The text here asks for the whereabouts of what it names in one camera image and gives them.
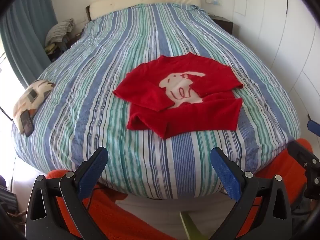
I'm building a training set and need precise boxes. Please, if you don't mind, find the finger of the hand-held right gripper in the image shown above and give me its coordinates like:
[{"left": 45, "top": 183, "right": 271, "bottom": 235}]
[
  {"left": 287, "top": 140, "right": 320, "bottom": 171},
  {"left": 307, "top": 115, "right": 320, "bottom": 138}
]

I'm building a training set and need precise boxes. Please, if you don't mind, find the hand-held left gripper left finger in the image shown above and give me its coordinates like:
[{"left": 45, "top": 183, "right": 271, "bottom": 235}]
[{"left": 25, "top": 146, "right": 109, "bottom": 240}]

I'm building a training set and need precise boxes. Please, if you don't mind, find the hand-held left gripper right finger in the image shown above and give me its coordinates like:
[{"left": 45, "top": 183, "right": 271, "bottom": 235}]
[{"left": 211, "top": 147, "right": 293, "bottom": 240}]

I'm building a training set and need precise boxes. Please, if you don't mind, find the red sweater with white rabbit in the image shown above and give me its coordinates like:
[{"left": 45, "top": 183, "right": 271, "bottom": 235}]
[{"left": 113, "top": 52, "right": 244, "bottom": 140}]

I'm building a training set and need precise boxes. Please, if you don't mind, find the pile of folded clothes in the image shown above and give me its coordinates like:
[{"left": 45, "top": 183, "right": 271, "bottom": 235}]
[{"left": 45, "top": 18, "right": 76, "bottom": 55}]

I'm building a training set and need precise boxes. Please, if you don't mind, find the green plastic object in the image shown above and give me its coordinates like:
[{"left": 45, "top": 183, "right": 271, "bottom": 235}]
[{"left": 179, "top": 212, "right": 204, "bottom": 240}]

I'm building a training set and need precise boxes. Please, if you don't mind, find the black smartphone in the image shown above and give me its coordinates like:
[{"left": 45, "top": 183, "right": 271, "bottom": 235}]
[{"left": 20, "top": 110, "right": 35, "bottom": 137}]

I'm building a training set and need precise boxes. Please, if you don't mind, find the striped blue green bedspread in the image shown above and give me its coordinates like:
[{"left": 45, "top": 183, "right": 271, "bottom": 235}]
[{"left": 11, "top": 2, "right": 300, "bottom": 200}]

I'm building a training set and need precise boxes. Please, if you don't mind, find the patterned cream pillow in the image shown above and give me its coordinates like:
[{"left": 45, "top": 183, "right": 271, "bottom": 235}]
[{"left": 12, "top": 79, "right": 56, "bottom": 128}]

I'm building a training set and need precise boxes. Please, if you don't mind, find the white wardrobe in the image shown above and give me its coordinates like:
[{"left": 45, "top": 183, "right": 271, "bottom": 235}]
[{"left": 231, "top": 0, "right": 320, "bottom": 133}]

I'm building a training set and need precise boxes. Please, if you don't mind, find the dark wooden nightstand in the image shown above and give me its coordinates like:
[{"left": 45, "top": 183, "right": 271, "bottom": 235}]
[{"left": 211, "top": 15, "right": 234, "bottom": 35}]

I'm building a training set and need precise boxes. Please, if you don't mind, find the teal curtain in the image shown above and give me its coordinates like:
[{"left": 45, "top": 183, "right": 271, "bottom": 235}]
[{"left": 0, "top": 0, "right": 58, "bottom": 89}]

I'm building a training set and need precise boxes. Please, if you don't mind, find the black cable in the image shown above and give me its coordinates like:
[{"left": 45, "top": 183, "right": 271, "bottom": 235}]
[{"left": 85, "top": 184, "right": 107, "bottom": 212}]

